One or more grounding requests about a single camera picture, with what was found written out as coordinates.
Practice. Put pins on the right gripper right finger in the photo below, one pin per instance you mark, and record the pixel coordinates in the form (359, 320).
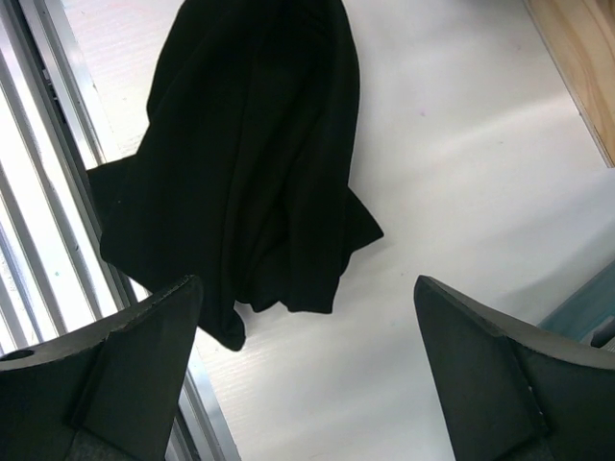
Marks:
(512, 391)

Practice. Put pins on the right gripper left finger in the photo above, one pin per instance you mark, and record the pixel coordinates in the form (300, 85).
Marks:
(107, 391)

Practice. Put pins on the small black skirt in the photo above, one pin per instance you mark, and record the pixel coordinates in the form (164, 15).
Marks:
(242, 176)

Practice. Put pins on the teal plastic basin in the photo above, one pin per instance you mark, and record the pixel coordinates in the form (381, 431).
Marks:
(588, 315)

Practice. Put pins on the wooden clothes rack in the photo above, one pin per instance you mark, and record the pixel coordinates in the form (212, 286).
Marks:
(579, 36)

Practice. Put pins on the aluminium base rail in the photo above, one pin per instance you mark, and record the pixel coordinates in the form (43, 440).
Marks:
(53, 279)

